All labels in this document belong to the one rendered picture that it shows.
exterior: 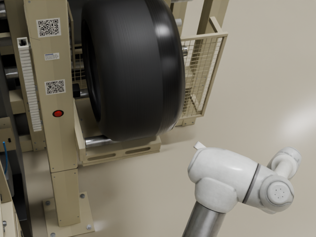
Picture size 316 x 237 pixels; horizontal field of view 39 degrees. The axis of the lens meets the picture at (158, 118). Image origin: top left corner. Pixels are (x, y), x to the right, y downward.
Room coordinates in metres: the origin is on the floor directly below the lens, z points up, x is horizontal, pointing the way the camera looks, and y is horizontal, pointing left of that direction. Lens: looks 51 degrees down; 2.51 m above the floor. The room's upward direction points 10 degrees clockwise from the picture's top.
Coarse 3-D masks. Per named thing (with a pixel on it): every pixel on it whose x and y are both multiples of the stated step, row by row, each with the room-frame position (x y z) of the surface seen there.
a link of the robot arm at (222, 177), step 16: (192, 160) 0.77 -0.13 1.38; (208, 160) 0.76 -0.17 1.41; (224, 160) 0.76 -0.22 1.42; (240, 160) 0.77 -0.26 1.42; (192, 176) 0.73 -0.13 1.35; (208, 176) 0.72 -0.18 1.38; (224, 176) 0.72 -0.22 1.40; (240, 176) 0.72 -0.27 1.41; (208, 192) 0.69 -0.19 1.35; (224, 192) 0.69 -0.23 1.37; (240, 192) 0.69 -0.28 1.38; (208, 208) 0.66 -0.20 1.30; (224, 208) 0.66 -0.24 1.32; (192, 224) 0.63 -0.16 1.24; (208, 224) 0.62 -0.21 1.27
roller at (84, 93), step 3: (81, 90) 1.36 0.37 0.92; (84, 90) 1.36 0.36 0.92; (87, 90) 1.37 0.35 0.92; (81, 93) 1.35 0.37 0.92; (84, 93) 1.35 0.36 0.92; (87, 93) 1.35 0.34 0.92; (81, 96) 1.34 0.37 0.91; (84, 96) 1.34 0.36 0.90; (87, 96) 1.35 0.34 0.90; (75, 99) 1.33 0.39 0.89
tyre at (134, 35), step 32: (96, 0) 1.34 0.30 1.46; (128, 0) 1.34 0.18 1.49; (160, 0) 1.38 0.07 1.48; (96, 32) 1.19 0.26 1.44; (128, 32) 1.19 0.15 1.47; (160, 32) 1.22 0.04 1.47; (96, 64) 1.46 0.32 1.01; (128, 64) 1.09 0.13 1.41; (160, 64) 1.13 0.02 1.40; (96, 96) 1.32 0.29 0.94; (128, 96) 1.03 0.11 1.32; (160, 96) 1.07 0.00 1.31; (128, 128) 1.00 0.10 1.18; (160, 128) 1.06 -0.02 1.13
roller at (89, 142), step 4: (92, 136) 1.12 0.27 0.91; (96, 136) 1.12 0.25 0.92; (100, 136) 1.12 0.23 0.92; (104, 136) 1.12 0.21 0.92; (88, 140) 1.09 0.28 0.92; (92, 140) 1.09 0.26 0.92; (96, 140) 1.10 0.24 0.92; (100, 140) 1.10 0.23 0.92; (104, 140) 1.11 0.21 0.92; (108, 140) 1.11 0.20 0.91; (88, 144) 1.08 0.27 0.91; (92, 144) 1.08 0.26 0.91; (96, 144) 1.09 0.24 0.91; (100, 144) 1.09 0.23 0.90; (104, 144) 1.10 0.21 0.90
